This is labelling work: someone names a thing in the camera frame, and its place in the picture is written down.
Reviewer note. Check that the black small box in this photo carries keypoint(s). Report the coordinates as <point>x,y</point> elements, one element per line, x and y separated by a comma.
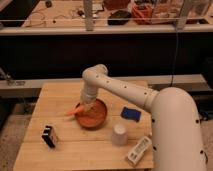
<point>49,136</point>

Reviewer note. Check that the white plastic cup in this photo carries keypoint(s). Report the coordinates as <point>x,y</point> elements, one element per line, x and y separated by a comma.
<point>119,135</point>

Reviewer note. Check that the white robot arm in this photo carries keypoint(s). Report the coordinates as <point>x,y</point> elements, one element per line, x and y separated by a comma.
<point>176,131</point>

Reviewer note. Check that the blue sponge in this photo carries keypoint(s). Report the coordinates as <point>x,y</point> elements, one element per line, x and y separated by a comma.
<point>131,114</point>

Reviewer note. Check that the orange pepper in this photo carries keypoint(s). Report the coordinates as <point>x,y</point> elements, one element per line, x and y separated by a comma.
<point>75,111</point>

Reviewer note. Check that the metal frame post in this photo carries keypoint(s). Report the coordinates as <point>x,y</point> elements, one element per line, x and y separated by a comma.
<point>88,14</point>

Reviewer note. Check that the wooden cutting board table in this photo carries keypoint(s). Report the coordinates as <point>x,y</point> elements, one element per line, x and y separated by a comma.
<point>77,149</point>

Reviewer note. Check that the black object on bench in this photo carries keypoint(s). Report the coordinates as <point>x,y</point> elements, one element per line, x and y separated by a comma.
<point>119,17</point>

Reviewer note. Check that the metal clamp left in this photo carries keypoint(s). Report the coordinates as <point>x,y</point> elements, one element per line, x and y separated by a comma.
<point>9,80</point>

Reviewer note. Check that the white rectangular box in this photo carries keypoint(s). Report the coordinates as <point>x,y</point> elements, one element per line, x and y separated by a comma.
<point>137,152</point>

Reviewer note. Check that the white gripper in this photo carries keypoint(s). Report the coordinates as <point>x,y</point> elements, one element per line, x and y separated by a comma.
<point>87,98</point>

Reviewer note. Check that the orange ceramic bowl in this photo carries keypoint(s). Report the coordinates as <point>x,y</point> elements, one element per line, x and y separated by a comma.
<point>93,118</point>

